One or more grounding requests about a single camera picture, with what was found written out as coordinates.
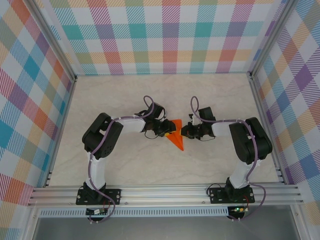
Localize orange square paper sheet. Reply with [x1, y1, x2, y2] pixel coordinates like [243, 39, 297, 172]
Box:
[166, 119, 185, 152]

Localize grey metal panel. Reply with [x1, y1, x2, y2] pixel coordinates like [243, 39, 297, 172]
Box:
[32, 216, 301, 240]

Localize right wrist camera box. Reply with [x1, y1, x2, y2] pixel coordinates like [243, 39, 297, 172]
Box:
[187, 113, 201, 128]

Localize left gripper thin black wire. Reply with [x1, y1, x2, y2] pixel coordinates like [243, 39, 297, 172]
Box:
[144, 129, 161, 140]

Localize thin black base wire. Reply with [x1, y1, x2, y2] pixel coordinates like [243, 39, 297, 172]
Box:
[206, 183, 227, 198]

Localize aluminium table side rail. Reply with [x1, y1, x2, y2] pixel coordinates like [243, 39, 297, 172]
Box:
[43, 76, 78, 188]
[247, 73, 288, 186]

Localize aluminium mounting rail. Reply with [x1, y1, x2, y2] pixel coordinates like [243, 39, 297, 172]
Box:
[27, 184, 305, 207]

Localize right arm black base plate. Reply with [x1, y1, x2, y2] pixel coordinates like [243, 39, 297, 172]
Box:
[209, 187, 255, 205]

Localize slotted grey cable duct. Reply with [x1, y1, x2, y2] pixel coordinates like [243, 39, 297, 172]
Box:
[39, 208, 230, 218]

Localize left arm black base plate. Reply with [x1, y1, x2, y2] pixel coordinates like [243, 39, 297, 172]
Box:
[76, 188, 122, 206]

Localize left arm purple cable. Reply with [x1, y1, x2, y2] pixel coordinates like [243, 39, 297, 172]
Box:
[88, 95, 155, 224]

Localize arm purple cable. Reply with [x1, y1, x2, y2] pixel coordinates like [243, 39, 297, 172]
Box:
[88, 95, 155, 224]
[190, 95, 266, 222]

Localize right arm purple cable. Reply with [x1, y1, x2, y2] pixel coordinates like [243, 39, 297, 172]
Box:
[190, 95, 266, 222]

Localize aluminium frame post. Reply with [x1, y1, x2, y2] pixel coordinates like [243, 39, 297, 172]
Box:
[246, 0, 301, 77]
[24, 0, 78, 83]

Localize aluminium frame leg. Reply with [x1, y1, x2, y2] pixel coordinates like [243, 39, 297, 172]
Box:
[22, 206, 42, 240]
[290, 204, 309, 240]

